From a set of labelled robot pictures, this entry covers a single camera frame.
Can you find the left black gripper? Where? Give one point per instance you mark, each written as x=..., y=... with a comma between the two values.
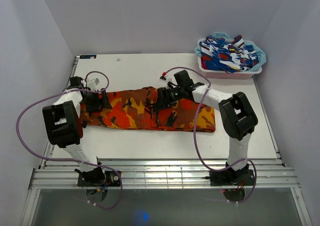
x=103, y=102

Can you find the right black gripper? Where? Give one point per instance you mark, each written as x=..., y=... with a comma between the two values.
x=161, y=102

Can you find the orange camouflage trousers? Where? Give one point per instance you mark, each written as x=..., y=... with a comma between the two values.
x=131, y=110

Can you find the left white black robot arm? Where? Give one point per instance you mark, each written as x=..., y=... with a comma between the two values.
x=64, y=126

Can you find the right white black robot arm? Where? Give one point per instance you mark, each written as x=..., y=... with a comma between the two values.
x=238, y=119

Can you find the blue label sticker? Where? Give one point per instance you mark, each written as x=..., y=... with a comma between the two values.
x=88, y=56

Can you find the blue white red patterned garment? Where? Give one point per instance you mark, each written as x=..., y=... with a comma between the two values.
x=225, y=54

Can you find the light blue garment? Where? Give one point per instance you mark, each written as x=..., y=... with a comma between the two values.
x=261, y=56

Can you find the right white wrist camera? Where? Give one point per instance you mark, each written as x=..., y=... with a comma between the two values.
x=166, y=81

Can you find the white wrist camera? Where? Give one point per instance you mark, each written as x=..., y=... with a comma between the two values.
x=166, y=81
x=92, y=84

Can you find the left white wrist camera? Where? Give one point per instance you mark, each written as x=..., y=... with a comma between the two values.
x=92, y=84

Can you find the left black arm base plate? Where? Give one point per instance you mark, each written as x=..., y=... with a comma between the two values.
x=111, y=179

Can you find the aluminium frame rail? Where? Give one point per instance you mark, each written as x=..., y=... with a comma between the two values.
x=161, y=174

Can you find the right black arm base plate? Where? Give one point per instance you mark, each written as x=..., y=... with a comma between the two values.
x=228, y=178

